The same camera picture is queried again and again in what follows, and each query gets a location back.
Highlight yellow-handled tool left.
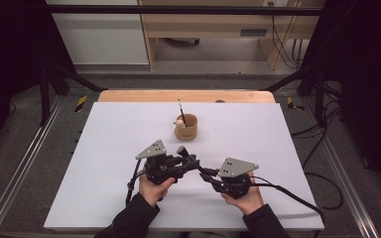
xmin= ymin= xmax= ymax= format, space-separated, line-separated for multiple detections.
xmin=73 ymin=95 xmax=88 ymax=113

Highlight thin black brush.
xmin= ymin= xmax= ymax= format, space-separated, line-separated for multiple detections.
xmin=177 ymin=98 xmax=188 ymax=128

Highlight black horizontal frame bar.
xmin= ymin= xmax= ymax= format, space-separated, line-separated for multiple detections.
xmin=44 ymin=4 xmax=323 ymax=17

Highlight light wooden desk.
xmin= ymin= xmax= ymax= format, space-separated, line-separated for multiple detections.
xmin=138 ymin=0 xmax=325 ymax=71

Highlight person's left hand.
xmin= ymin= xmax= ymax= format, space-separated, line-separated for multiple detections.
xmin=138 ymin=173 xmax=177 ymax=208

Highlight yellow-handled tool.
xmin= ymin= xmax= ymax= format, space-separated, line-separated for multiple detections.
xmin=73 ymin=95 xmax=88 ymax=113
xmin=286 ymin=96 xmax=306 ymax=112

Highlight white cabinet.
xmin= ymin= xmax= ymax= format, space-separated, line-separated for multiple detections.
xmin=45 ymin=0 xmax=150 ymax=65

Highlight dark curtain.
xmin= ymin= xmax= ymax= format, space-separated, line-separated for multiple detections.
xmin=0 ymin=0 xmax=77 ymax=160
xmin=302 ymin=0 xmax=381 ymax=199

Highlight left hand-held gripper cable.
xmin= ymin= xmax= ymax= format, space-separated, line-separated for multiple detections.
xmin=125 ymin=158 xmax=147 ymax=207

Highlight hand-held gripper cable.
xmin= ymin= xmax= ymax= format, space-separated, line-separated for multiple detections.
xmin=125 ymin=158 xmax=147 ymax=207
xmin=249 ymin=176 xmax=325 ymax=224

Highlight brown cup with animal figure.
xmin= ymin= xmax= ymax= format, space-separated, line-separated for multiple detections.
xmin=173 ymin=113 xmax=198 ymax=142

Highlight white sheet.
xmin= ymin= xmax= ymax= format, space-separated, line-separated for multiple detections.
xmin=43 ymin=101 xmax=325 ymax=231

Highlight thick black makeup brush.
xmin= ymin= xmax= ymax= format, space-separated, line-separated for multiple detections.
xmin=176 ymin=145 xmax=196 ymax=163

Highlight right hand-held gripper cable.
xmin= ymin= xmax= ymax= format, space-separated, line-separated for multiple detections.
xmin=249 ymin=176 xmax=325 ymax=224

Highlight wooden table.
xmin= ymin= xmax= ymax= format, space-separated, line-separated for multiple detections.
xmin=97 ymin=89 xmax=276 ymax=104

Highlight aluminium rail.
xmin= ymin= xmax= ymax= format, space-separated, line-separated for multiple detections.
xmin=302 ymin=98 xmax=381 ymax=238
xmin=0 ymin=95 xmax=64 ymax=238

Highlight black metal stand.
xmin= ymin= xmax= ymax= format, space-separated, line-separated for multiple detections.
xmin=261 ymin=62 xmax=326 ymax=127
xmin=39 ymin=60 xmax=108 ymax=127

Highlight black floor cable bundle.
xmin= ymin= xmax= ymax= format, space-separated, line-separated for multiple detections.
xmin=291 ymin=82 xmax=345 ymax=211

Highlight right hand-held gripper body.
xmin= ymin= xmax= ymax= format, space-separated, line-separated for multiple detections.
xmin=211 ymin=157 xmax=260 ymax=200

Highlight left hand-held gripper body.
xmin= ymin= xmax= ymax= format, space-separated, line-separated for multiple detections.
xmin=135 ymin=139 xmax=184 ymax=185

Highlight black wall cables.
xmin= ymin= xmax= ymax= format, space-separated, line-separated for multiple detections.
xmin=267 ymin=1 xmax=304 ymax=70

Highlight yellow-handled tool right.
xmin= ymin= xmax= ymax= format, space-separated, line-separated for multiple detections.
xmin=286 ymin=96 xmax=306 ymax=112

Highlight person's right hand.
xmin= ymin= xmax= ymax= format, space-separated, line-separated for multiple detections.
xmin=220 ymin=171 xmax=266 ymax=216

